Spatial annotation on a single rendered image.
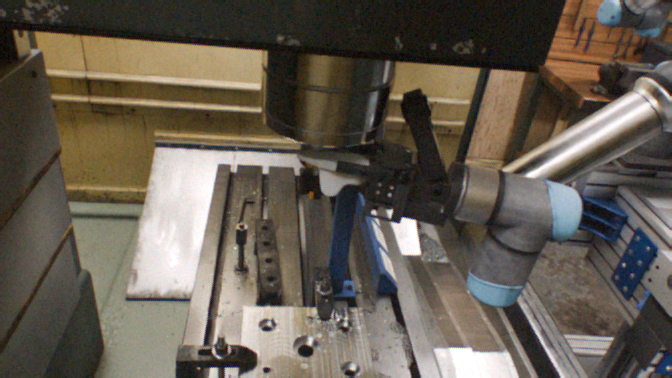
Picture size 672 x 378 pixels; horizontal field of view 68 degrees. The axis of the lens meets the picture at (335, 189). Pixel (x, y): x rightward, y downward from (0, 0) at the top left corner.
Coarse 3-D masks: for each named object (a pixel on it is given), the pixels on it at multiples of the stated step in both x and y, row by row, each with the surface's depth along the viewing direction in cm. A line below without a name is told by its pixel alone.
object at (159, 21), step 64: (0, 0) 42; (64, 0) 42; (128, 0) 43; (192, 0) 43; (256, 0) 44; (320, 0) 44; (384, 0) 45; (448, 0) 45; (512, 0) 46; (448, 64) 49; (512, 64) 50
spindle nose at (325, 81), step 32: (288, 64) 53; (320, 64) 52; (352, 64) 52; (384, 64) 55; (288, 96) 55; (320, 96) 54; (352, 96) 54; (384, 96) 58; (288, 128) 57; (320, 128) 56; (352, 128) 57
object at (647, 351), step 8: (640, 320) 113; (632, 328) 116; (640, 328) 113; (648, 328) 110; (632, 336) 115; (640, 336) 113; (648, 336) 110; (656, 336) 108; (632, 344) 115; (640, 344) 113; (648, 344) 110; (656, 344) 108; (632, 352) 115; (640, 352) 112; (648, 352) 110; (656, 352) 108; (664, 352) 108; (640, 360) 112; (648, 360) 110; (656, 360) 109; (664, 360) 108; (648, 368) 110; (656, 368) 110; (664, 368) 109
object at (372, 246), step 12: (360, 204) 137; (360, 216) 137; (360, 228) 135; (372, 228) 126; (372, 240) 122; (372, 252) 120; (384, 252) 124; (372, 264) 120; (372, 276) 119; (384, 276) 113; (384, 288) 115; (396, 288) 115
